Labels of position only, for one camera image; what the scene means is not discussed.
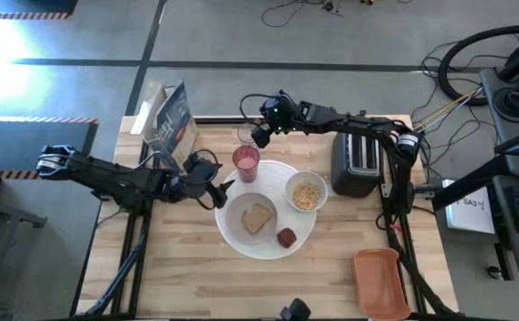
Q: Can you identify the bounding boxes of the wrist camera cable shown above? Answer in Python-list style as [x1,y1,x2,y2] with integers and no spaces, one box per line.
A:
[145,148,223,210]
[239,92,283,128]

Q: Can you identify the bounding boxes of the clear plastic tumbler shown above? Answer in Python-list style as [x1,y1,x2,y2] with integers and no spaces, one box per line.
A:
[235,124,260,148]

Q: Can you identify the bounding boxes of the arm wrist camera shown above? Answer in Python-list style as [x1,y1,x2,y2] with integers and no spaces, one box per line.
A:
[183,152,223,183]
[250,125,273,150]

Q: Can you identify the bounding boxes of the black hazard-edged floor mat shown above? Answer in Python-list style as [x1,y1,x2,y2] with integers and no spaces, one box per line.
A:
[0,116,100,179]

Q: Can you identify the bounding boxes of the thin black floor cable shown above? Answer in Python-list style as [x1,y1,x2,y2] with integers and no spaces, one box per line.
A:
[260,0,345,29]

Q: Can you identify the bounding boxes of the pink faceted plastic tumbler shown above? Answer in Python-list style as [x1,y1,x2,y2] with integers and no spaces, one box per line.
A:
[232,144,261,184]

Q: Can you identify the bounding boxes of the cream ceramic plate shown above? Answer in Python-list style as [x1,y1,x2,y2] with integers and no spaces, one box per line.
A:
[225,192,279,245]

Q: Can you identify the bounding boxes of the black two-slot toaster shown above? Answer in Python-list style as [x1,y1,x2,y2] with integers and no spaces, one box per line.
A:
[329,131,382,198]

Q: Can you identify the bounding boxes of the orange plastic tray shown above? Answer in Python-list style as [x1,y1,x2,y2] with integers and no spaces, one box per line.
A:
[352,247,414,321]

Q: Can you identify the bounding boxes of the red apple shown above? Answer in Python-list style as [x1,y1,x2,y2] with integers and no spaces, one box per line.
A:
[276,226,298,250]

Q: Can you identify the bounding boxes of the grey side desk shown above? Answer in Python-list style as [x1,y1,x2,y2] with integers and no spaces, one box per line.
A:
[480,66,519,282]

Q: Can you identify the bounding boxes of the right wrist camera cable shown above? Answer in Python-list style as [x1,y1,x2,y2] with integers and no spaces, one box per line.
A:
[239,92,283,128]

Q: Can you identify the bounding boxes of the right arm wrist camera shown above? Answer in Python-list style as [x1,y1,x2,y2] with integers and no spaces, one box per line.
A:
[250,125,273,150]

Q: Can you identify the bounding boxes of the white paper sheet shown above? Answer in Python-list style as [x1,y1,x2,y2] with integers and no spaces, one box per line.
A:
[444,177,496,235]

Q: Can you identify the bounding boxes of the seeded brown toast slice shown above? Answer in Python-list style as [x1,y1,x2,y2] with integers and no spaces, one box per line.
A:
[241,202,274,235]

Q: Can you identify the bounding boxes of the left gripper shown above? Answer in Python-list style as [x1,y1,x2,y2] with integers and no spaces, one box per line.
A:
[165,171,236,210]

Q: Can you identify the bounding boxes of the thick black hose loop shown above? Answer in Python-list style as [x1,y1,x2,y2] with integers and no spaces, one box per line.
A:
[437,25,519,107]

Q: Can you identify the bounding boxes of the white ceramic bowl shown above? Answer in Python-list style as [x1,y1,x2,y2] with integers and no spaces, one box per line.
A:
[284,170,330,213]

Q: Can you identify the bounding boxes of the golden cereal flakes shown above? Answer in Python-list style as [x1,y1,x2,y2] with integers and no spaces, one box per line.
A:
[291,180,322,211]

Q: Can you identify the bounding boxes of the blue and yellow cereal box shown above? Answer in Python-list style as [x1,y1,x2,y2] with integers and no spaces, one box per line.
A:
[129,78,201,174]

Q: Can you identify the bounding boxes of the yellow cable bundle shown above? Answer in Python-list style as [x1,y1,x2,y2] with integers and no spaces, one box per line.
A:
[413,86,483,134]

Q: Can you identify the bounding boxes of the black cable tangle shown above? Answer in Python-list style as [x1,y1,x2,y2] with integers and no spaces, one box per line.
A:
[413,39,501,179]

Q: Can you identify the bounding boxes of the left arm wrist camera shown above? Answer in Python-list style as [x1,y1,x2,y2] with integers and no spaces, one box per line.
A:
[183,152,223,183]

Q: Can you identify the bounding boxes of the black table-level camera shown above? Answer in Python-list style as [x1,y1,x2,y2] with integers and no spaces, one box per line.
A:
[279,297,313,321]

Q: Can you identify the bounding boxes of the black coiled cable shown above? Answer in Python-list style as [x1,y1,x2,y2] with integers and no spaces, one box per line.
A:
[493,86,519,119]

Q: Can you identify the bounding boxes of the black desk support bar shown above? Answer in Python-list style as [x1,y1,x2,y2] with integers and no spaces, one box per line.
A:
[432,153,510,211]

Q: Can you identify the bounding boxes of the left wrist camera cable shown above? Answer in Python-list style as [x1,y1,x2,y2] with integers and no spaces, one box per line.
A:
[145,148,223,210]

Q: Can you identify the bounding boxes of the white woven round placemat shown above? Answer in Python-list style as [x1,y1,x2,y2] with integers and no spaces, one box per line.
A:
[214,160,318,261]

